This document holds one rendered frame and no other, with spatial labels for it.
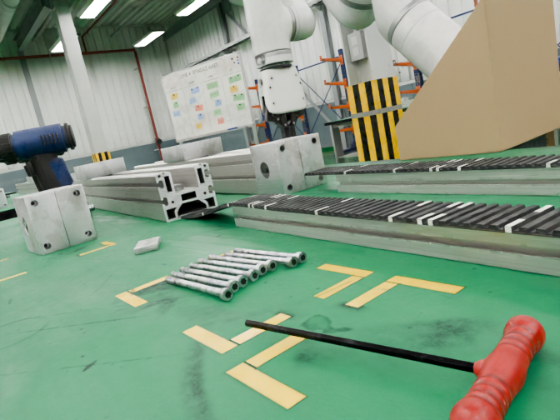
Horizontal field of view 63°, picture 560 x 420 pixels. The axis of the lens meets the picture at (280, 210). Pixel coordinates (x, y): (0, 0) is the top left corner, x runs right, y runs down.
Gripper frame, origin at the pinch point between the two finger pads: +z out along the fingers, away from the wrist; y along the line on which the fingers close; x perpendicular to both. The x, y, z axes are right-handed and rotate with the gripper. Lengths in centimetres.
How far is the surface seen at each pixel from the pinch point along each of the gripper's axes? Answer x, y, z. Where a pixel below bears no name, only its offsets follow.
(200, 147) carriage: 20.0, -13.6, -1.4
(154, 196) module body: -8.9, -36.9, 4.9
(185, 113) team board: 564, 213, -46
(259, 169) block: -14.1, -17.9, 4.5
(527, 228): -74, -35, 6
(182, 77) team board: 553, 218, -98
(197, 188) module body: -12.0, -29.9, 5.2
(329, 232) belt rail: -53, -34, 9
